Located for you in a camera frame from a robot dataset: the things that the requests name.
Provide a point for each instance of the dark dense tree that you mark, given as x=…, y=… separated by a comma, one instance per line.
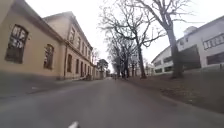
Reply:
x=102, y=64

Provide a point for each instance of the row of bare trees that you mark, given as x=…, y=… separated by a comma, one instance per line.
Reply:
x=124, y=56

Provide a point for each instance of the large bare tree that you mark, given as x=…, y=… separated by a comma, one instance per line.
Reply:
x=142, y=65
x=176, y=60

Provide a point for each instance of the grey asphalt road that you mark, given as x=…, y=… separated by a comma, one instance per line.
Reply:
x=106, y=106

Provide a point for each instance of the robot's own part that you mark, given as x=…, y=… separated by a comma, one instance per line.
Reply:
x=73, y=125

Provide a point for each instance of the brown grass verge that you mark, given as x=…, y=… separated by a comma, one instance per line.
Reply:
x=186, y=88

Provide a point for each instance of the low yellow building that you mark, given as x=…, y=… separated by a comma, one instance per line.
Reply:
x=33, y=50

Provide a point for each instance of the white building with dark door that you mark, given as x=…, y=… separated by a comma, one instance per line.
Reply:
x=200, y=53

